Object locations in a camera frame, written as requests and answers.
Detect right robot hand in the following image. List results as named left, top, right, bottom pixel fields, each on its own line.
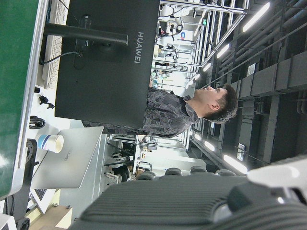
left=69, top=153, right=307, bottom=230

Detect ceiling strip light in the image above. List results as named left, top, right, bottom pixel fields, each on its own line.
left=242, top=1, right=271, bottom=34
left=223, top=154, right=248, bottom=175
left=216, top=44, right=230, bottom=59
left=203, top=140, right=216, bottom=152

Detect man in patterned shirt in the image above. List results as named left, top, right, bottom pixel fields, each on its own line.
left=83, top=83, right=238, bottom=139

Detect silver Huawei laptop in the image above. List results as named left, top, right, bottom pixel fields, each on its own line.
left=30, top=126, right=105, bottom=190

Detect striped paper cup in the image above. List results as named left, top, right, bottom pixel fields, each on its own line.
left=35, top=134, right=65, bottom=154

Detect black Huawei monitor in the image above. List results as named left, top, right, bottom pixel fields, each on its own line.
left=44, top=0, right=161, bottom=129

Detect small black clips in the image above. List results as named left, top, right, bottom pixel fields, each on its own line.
left=39, top=94, right=55, bottom=110

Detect white keyboard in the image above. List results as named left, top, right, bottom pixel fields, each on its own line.
left=42, top=0, right=71, bottom=90

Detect aluminium shelving rack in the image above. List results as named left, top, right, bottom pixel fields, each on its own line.
left=159, top=0, right=248, bottom=72

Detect green conveyor belt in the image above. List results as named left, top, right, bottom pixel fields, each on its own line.
left=0, top=0, right=50, bottom=201

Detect black metal bracket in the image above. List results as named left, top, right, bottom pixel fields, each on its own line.
left=23, top=138, right=40, bottom=194

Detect coiled black cable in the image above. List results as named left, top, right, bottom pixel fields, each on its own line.
left=29, top=115, right=46, bottom=130

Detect grey air duct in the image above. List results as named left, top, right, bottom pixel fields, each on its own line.
left=236, top=51, right=307, bottom=98

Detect black monitor cable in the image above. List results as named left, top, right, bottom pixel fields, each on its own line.
left=39, top=51, right=84, bottom=66

